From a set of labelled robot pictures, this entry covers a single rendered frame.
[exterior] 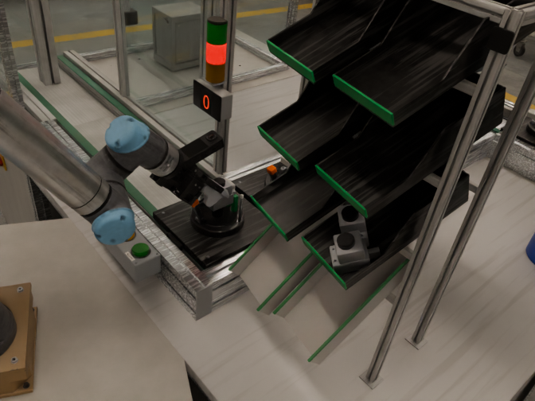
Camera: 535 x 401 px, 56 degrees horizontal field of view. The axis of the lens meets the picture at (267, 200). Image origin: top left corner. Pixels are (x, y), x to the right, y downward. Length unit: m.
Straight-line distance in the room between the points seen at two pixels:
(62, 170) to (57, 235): 0.62
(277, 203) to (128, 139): 0.31
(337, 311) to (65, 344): 0.60
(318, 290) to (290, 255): 0.10
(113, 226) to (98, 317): 0.38
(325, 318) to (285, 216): 0.22
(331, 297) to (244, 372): 0.26
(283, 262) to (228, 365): 0.26
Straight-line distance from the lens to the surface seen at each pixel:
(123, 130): 1.01
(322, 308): 1.05
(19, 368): 1.11
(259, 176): 1.50
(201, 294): 1.18
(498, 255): 1.65
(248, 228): 1.31
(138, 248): 1.25
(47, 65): 2.12
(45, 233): 1.50
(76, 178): 0.89
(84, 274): 1.36
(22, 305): 1.21
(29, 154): 0.85
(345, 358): 1.22
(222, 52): 1.31
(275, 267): 1.11
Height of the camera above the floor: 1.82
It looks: 37 degrees down
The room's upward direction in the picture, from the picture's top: 7 degrees clockwise
